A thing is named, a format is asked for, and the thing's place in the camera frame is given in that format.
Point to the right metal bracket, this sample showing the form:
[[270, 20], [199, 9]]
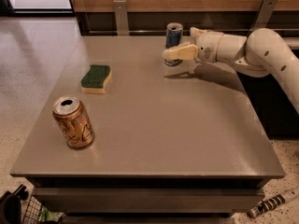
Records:
[[263, 15]]

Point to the red bull can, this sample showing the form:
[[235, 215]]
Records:
[[174, 32]]

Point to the orange soda can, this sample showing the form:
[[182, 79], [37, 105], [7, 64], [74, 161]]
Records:
[[73, 121]]

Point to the black white striped tool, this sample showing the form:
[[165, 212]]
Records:
[[273, 203]]

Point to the black object bottom left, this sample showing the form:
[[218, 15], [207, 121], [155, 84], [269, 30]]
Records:
[[10, 205]]

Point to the left metal bracket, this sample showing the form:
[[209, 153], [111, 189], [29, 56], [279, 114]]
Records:
[[121, 17]]

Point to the black wire basket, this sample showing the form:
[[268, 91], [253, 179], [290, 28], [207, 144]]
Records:
[[37, 213]]

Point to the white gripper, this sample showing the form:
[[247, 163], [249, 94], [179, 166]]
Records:
[[207, 47]]

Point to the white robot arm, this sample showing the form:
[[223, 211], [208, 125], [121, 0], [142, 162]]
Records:
[[261, 53]]

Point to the metal bracket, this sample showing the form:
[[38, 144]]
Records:
[[121, 17], [263, 15]]

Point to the green yellow sponge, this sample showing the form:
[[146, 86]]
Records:
[[96, 79]]

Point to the grey table drawer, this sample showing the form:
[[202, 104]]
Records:
[[113, 200]]

